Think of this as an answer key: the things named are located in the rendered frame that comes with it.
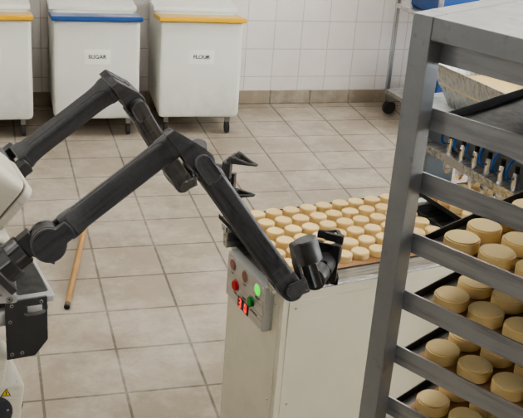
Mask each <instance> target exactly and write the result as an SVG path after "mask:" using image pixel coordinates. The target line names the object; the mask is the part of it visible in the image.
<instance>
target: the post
mask: <svg viewBox="0 0 523 418"><path fill-rule="evenodd" d="M443 15H446V14H444V13H440V12H434V11H430V10H424V11H419V12H415V13H414V14H413V26H412V32H411V38H410V45H409V51H408V62H407V69H406V75H405V81H404V88H403V98H402V105H401V111H400V117H399V123H398V135H397V141H396V148H395V154H394V160H393V171H392V177H391V183H390V190H389V201H388V208H387V214H386V220H385V227H384V238H383V244H382V250H381V256H380V262H379V274H378V280H377V287H376V293H375V299H374V311H373V317H372V323H371V329H370V335H369V347H368V353H367V359H366V366H365V372H364V383H363V390H362V396H361V402H360V408H359V418H386V412H387V406H388V401H389V390H390V385H391V379H392V373H393V363H394V358H395V352H396V346H397V341H398V330H399V325H400V319H401V313H402V307H403V297H404V291H405V285H406V280H407V274H408V264H409V258H410V252H411V247H412V241H413V231H414V225H415V220H416V214H417V208H418V198H419V192H420V187H421V181H422V175H423V165H424V159H425V153H426V147H427V142H428V131H429V126H430V120H431V115H432V109H433V99H434V93H435V87H436V82H437V71H438V66H439V60H440V55H441V49H442V43H440V42H436V41H432V40H431V36H432V30H433V19H434V18H435V17H438V16H443Z"/></svg>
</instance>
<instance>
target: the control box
mask: <svg viewBox="0 0 523 418"><path fill-rule="evenodd" d="M231 259H233V260H234V263H235V269H234V270H232V268H231V266H230V260H231ZM243 271H245V272H246V274H247V282H246V283H245V282H244V281H243V279H242V272H243ZM233 280H236V281H237V283H238V290H236V291H234V290H233V289H232V281H233ZM256 284H257V285H258V286H259V289H260V294H259V296H257V295H256V293H255V285H256ZM267 286H268V280H267V277H266V276H265V275H264V274H263V273H262V272H261V271H260V270H259V269H258V268H257V267H256V266H255V265H254V264H253V263H252V262H251V261H250V260H249V259H248V258H247V257H246V256H245V255H244V254H243V253H242V252H241V251H240V250H239V249H235V250H230V251H229V252H228V263H227V288H226V293H227V294H228V295H229V296H230V297H231V298H232V300H233V301H234V302H235V303H236V304H237V306H238V302H240V301H241V308H240V307H239V306H238V307H239V308H240V309H241V310H242V311H243V313H244V311H245V312H246V313H245V315H246V316H247V317H248V318H249V319H250V320H251V321H252V322H254V324H255V325H256V326H257V327H258V328H259V329H260V330H261V331H262V332H265V331H271V325H272V315H273V305H274V296H275V294H272V293H271V292H270V291H269V290H268V289H267ZM249 296H252V298H253V302H254V305H253V307H249V306H248V305H247V297H249ZM239 298H240V299H241V300H239ZM238 300H239V301H238ZM244 304H245V305H246V306H247V309H246V310H244Z"/></svg>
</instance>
